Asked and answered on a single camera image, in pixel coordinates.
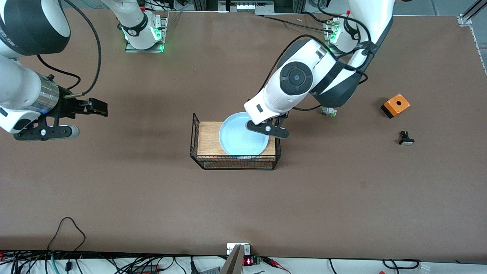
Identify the grey camera mounting post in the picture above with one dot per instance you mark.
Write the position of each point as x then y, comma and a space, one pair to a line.
233, 262

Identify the red clip leads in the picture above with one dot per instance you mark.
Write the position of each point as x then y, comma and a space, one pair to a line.
276, 264

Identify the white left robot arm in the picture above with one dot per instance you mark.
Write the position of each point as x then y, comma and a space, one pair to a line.
296, 76

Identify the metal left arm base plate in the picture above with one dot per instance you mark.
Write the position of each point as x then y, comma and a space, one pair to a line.
328, 38

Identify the aluminium frame corner profile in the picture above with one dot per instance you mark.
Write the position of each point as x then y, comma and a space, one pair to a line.
466, 17

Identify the black square push button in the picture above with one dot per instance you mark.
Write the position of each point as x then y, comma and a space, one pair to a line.
406, 139

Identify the small red display board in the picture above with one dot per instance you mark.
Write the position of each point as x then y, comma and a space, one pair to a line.
249, 261

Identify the white mounting bracket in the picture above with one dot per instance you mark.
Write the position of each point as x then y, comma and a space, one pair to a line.
229, 248

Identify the black power adapter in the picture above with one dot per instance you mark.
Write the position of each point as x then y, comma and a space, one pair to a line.
146, 269

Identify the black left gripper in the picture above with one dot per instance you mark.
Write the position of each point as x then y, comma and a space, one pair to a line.
285, 116

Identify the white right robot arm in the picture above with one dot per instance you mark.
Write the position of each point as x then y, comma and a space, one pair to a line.
19, 87

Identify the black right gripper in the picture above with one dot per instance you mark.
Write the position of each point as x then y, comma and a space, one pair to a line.
67, 107

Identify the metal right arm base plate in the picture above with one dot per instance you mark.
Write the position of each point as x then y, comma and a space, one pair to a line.
161, 38

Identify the orange button enclosure box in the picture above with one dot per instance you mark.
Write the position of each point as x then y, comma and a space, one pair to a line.
397, 103

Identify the green push button switch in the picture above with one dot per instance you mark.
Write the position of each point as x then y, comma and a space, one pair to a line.
329, 111

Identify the light blue round plate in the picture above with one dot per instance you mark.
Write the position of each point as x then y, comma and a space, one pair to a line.
237, 137

